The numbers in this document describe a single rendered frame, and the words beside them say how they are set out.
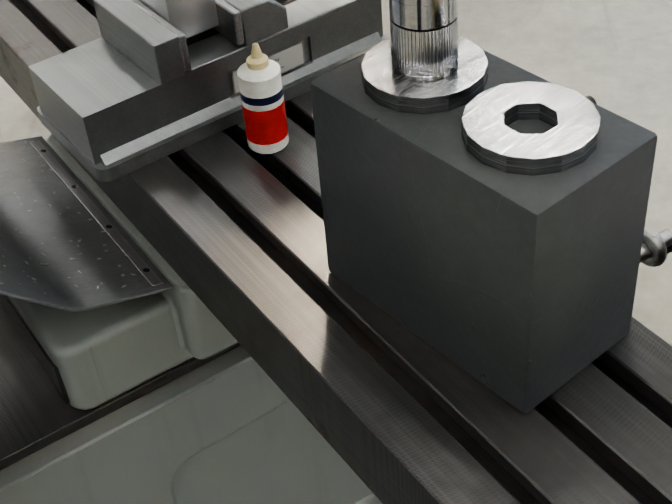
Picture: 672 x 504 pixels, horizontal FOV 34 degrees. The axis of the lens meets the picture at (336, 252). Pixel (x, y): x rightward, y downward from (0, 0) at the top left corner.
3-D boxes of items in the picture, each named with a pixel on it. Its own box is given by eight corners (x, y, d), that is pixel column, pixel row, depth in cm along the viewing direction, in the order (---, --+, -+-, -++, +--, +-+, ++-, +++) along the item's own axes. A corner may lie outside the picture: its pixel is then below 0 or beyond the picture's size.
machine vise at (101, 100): (313, 2, 128) (304, -89, 121) (393, 52, 119) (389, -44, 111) (36, 118, 114) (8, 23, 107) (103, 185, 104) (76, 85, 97)
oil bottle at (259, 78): (275, 126, 110) (262, 27, 102) (297, 144, 107) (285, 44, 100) (240, 141, 108) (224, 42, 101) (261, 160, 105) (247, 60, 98)
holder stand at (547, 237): (430, 207, 98) (426, 4, 85) (632, 333, 85) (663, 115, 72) (327, 272, 93) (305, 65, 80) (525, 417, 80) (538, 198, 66)
